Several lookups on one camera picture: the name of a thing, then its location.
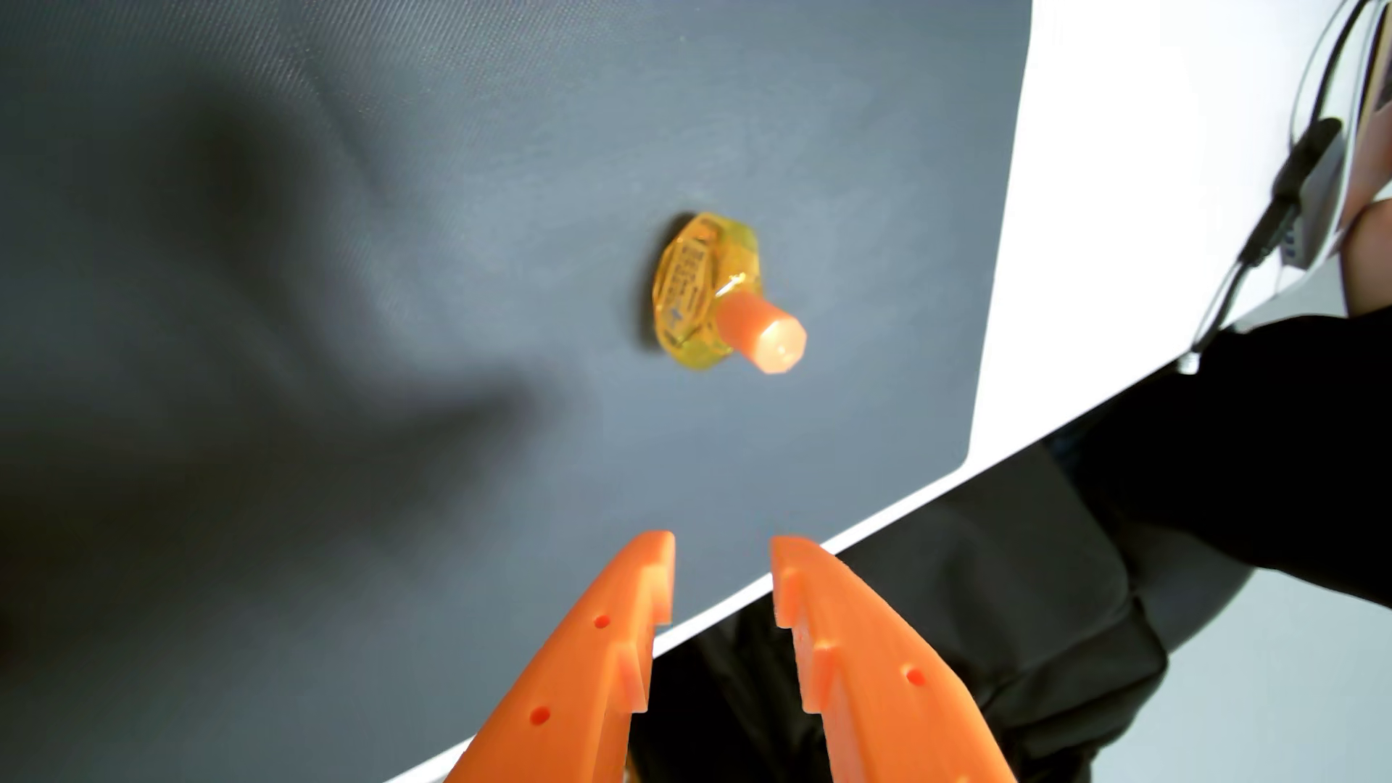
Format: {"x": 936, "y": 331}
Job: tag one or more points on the yellow eyedrops bottle orange cap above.
{"x": 707, "y": 294}

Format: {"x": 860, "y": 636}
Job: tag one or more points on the black fabric bag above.
{"x": 1033, "y": 609}

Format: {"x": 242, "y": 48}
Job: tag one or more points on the dark grey textured mat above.
{"x": 381, "y": 218}

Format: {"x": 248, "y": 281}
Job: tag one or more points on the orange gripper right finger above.
{"x": 881, "y": 685}

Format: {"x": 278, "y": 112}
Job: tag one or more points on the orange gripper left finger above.
{"x": 571, "y": 685}

